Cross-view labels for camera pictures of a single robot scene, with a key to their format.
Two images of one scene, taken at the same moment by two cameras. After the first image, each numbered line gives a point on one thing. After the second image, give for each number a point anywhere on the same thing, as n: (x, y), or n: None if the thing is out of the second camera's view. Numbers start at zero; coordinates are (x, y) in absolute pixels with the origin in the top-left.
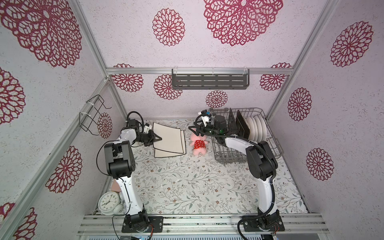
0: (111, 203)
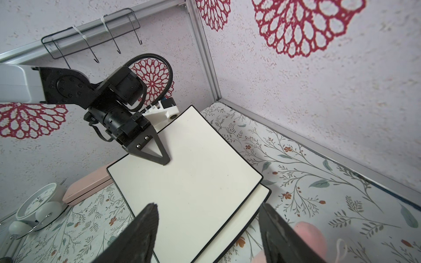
0: (40, 209)
